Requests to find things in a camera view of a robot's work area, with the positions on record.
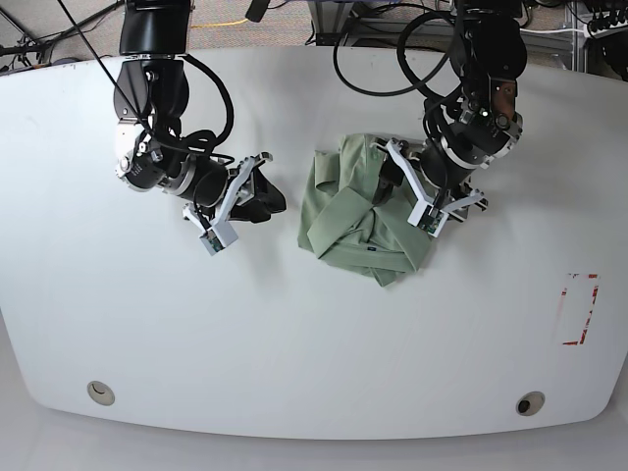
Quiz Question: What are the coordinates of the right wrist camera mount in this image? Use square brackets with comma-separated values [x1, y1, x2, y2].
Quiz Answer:
[182, 152, 273, 255]

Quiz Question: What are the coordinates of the red tape rectangle marking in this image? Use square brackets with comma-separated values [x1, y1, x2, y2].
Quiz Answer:
[556, 273, 601, 346]

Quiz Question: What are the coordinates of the table grommet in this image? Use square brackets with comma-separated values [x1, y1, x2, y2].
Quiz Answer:
[515, 391, 546, 417]
[86, 381, 116, 406]

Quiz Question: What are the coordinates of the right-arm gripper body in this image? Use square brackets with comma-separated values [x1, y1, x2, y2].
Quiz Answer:
[166, 156, 255, 221]

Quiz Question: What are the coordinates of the right table grommet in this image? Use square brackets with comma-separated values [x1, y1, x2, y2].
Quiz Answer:
[515, 391, 546, 417]

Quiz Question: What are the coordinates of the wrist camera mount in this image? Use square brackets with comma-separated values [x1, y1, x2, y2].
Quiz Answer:
[370, 138, 488, 237]
[182, 152, 273, 255]

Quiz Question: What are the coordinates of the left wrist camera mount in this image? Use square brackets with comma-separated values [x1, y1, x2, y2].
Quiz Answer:
[370, 138, 488, 237]

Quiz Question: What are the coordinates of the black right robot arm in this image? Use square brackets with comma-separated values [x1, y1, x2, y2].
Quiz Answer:
[113, 1, 287, 224]

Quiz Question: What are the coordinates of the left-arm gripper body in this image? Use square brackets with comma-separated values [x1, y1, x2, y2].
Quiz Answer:
[414, 139, 484, 209]

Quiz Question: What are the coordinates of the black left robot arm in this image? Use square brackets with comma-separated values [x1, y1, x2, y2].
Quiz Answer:
[386, 1, 527, 236]

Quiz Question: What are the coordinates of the left table grommet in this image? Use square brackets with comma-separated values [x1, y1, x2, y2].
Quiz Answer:
[86, 381, 116, 406]

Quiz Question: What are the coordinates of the green T-shirt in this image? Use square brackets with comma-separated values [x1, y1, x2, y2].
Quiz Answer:
[297, 133, 431, 287]

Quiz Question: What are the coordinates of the yellow cable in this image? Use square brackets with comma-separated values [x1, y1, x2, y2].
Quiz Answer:
[189, 17, 249, 30]

